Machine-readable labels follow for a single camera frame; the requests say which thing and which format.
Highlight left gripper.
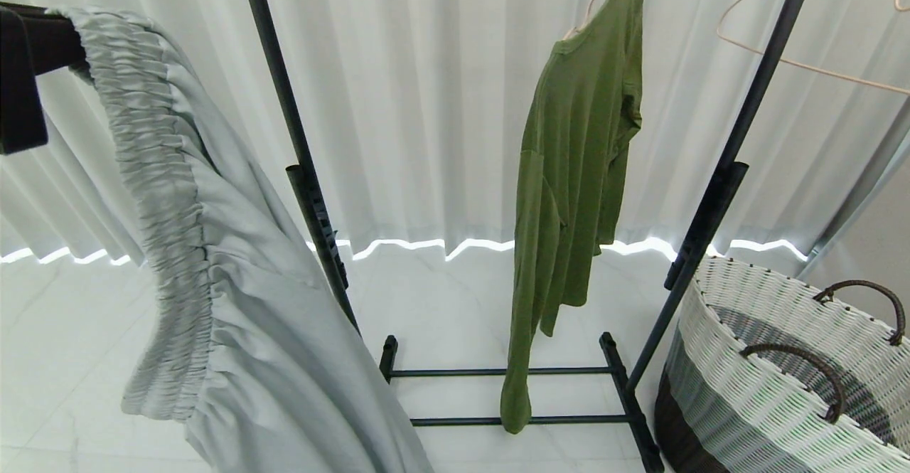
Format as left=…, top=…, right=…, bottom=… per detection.
left=0, top=2, right=92, bottom=156

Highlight pale grey shorts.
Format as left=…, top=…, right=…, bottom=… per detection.
left=53, top=7, right=434, bottom=473

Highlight pink clothes hanger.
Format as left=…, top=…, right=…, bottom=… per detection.
left=562, top=0, right=621, bottom=40
left=715, top=0, right=910, bottom=97

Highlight black clothes rack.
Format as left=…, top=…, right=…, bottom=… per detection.
left=238, top=0, right=820, bottom=473

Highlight white laundry basket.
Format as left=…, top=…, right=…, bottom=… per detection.
left=654, top=256, right=910, bottom=473

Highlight white curtain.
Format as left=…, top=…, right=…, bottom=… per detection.
left=0, top=0, right=910, bottom=264

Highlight green long-sleeved shirt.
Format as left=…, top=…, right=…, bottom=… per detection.
left=500, top=0, right=645, bottom=435

